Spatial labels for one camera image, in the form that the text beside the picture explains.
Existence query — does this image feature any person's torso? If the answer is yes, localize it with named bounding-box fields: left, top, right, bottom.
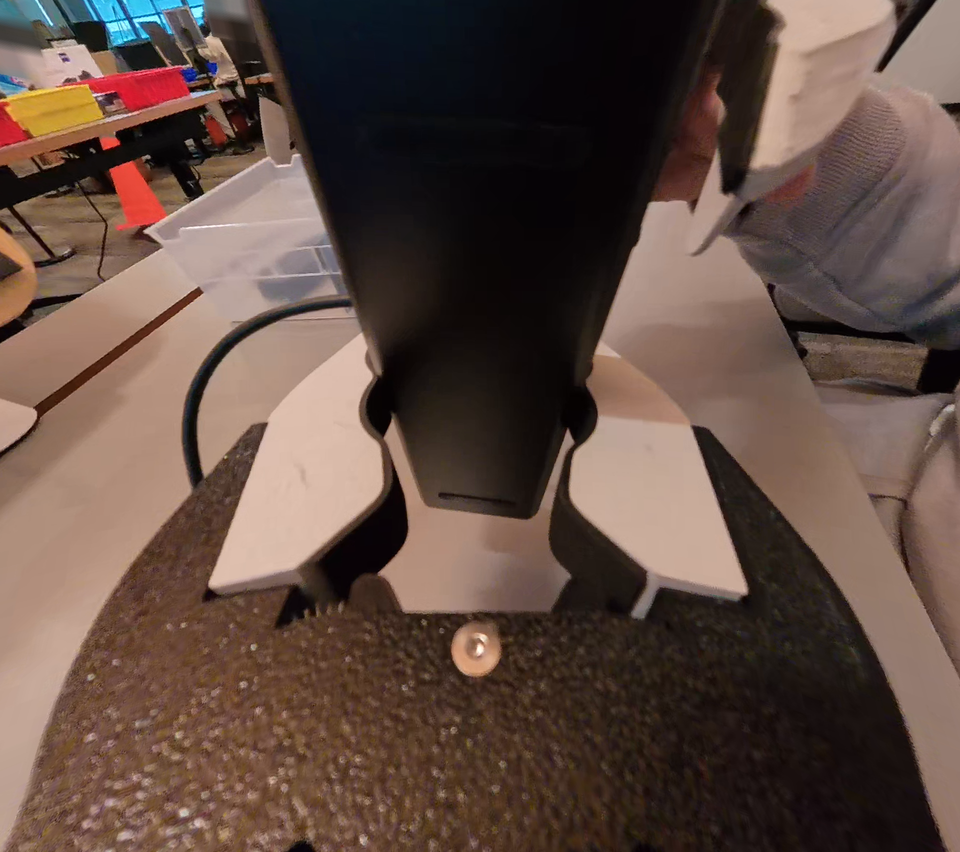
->
left=817, top=379, right=960, bottom=681

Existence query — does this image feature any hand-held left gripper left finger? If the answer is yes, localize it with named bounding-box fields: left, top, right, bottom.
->
left=207, top=334, right=411, bottom=600

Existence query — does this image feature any person's right forearm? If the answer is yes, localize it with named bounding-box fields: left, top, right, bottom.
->
left=726, top=83, right=960, bottom=351

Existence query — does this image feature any white cardboard box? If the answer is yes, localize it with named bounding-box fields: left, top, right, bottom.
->
left=41, top=45, right=102, bottom=81

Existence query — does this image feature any white desk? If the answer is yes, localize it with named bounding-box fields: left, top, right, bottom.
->
left=0, top=192, right=960, bottom=852

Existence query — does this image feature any orange traffic cone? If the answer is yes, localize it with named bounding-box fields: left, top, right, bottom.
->
left=111, top=158, right=168, bottom=231

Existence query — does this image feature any black usb hub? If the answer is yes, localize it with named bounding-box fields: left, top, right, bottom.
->
left=223, top=0, right=751, bottom=522

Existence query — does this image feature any person's right hand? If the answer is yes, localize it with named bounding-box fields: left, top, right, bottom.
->
left=651, top=72, right=725, bottom=204

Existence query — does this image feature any clear white plastic bin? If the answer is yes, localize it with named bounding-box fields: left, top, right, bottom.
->
left=144, top=154, right=357, bottom=322

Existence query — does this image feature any black usb cable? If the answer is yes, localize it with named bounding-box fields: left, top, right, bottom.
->
left=183, top=297, right=355, bottom=487

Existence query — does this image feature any wooden work table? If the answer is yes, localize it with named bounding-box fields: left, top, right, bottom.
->
left=0, top=90, right=222, bottom=208

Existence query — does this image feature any yellow plastic bin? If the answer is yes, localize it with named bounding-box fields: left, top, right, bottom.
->
left=3, top=87, right=102, bottom=137

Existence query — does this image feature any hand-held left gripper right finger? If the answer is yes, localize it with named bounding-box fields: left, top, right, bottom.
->
left=549, top=353, right=751, bottom=621

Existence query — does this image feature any wooden clipboard with papers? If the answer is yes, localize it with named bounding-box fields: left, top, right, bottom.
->
left=0, top=222, right=39, bottom=330

